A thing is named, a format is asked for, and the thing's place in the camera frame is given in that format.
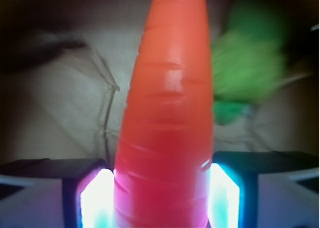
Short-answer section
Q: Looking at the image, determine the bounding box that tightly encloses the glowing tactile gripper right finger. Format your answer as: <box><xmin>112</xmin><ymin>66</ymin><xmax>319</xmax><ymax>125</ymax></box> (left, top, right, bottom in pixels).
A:
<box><xmin>208</xmin><ymin>151</ymin><xmax>320</xmax><ymax>227</ymax></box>

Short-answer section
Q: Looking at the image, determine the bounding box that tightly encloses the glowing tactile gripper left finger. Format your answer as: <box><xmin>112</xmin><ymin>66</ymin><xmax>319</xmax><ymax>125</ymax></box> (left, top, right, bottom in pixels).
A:
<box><xmin>0</xmin><ymin>158</ymin><xmax>114</xmax><ymax>227</ymax></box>

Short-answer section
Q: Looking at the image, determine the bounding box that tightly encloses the orange toy carrot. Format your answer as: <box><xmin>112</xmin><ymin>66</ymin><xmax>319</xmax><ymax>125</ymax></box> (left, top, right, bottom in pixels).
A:
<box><xmin>114</xmin><ymin>0</ymin><xmax>213</xmax><ymax>227</ymax></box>

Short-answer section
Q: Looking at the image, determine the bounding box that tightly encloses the green fuzzy plush toy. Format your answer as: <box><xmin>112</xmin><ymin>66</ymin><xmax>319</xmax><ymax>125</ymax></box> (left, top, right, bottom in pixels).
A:
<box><xmin>211</xmin><ymin>0</ymin><xmax>292</xmax><ymax>125</ymax></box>

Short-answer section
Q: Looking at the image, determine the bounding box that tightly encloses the crumpled brown paper bag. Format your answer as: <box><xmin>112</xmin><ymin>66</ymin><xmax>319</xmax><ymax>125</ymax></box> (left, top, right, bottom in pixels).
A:
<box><xmin>0</xmin><ymin>0</ymin><xmax>320</xmax><ymax>165</ymax></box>

